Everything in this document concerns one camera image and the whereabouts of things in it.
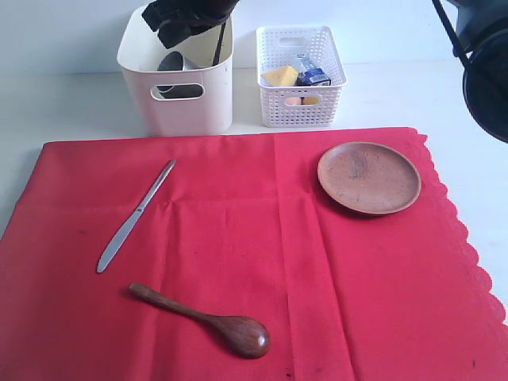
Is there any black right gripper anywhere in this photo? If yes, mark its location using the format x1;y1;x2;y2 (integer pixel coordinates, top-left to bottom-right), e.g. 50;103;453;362
142;0;239;49

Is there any stainless steel cup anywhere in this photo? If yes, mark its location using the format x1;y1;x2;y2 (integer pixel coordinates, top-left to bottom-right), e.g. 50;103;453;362
156;51;203;99

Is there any dark wooden chopstick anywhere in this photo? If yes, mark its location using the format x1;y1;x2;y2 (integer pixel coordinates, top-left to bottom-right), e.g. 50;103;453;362
212;22;226;67

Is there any yellow cheese wedge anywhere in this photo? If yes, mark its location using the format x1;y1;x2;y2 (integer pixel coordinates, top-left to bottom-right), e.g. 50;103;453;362
261;65;299;87

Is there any brown egg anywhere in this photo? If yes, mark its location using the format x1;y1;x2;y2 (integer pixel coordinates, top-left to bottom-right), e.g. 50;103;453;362
285;97;302;106

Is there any blue white milk carton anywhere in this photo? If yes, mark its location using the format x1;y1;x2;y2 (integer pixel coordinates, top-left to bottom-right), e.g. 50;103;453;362
294;53;332;87

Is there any yellow lemon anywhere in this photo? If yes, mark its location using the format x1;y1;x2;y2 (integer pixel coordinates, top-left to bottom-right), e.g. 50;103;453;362
302;97;321;106

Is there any metal table knife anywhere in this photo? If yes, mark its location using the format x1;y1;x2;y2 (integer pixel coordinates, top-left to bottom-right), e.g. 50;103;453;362
96;159;176;274

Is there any red table cloth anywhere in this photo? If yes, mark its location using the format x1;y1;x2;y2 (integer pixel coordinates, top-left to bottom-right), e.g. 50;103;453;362
1;128;507;380

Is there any brown wooden plate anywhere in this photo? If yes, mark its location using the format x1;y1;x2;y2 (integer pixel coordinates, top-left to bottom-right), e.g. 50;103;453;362
317;141;422;216

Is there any dark wooden spoon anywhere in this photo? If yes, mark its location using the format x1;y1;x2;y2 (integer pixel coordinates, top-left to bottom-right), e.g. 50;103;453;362
128;283;271;359

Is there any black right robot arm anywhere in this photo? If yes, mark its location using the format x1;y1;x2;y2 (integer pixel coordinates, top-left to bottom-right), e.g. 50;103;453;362
141;0;507;142

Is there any cream plastic bin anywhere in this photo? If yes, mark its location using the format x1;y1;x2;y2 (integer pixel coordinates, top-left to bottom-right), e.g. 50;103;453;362
117;7;233;137

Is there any white perforated plastic basket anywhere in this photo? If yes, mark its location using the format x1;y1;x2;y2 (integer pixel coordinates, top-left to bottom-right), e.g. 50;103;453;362
256;25;347;128

